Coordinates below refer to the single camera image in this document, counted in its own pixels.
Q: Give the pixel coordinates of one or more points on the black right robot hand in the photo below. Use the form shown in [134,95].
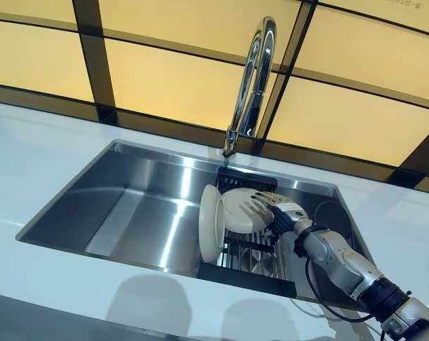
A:
[283,216]

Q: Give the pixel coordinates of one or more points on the cream plate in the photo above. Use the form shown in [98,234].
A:
[209,227]
[237,216]

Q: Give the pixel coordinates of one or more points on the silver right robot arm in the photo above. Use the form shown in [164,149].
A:
[342,259]

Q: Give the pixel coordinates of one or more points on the black dish drying rack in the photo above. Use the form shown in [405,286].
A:
[246,280]

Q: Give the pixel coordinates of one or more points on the chrome gooseneck faucet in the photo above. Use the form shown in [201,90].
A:
[251,106]

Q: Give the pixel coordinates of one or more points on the stainless steel sink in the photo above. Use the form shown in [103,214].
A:
[129,213]

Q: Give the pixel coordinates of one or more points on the dark lattice wall frame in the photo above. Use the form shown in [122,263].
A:
[93,53]

